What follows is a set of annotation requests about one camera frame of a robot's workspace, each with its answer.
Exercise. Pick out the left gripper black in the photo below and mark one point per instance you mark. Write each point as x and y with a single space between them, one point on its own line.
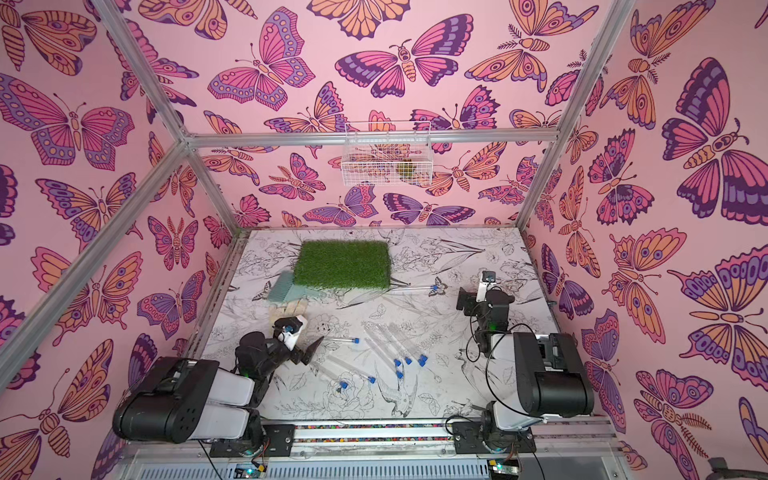
297 356

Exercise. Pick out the clear test tube one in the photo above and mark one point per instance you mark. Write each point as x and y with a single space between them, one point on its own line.
430 290
381 348

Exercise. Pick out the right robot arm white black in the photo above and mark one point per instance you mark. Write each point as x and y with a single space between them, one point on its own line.
549 377

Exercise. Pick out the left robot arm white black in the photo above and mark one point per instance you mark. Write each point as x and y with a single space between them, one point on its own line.
181 400

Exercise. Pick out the test tube blue stopper left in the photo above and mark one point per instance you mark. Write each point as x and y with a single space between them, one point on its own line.
342 340

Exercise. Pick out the test tube blue stopper front-middle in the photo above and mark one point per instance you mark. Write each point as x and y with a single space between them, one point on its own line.
353 369

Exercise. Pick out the test tube blue stopper centre two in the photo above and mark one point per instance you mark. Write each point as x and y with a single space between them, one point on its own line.
395 344

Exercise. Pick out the beige work glove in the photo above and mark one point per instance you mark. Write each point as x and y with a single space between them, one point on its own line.
295 308

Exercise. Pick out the green artificial grass mat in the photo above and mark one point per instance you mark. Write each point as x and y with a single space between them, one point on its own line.
340 264

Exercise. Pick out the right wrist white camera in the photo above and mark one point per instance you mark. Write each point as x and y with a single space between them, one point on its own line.
487 280

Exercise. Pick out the white wire basket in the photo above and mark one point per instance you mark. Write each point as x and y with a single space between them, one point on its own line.
383 154

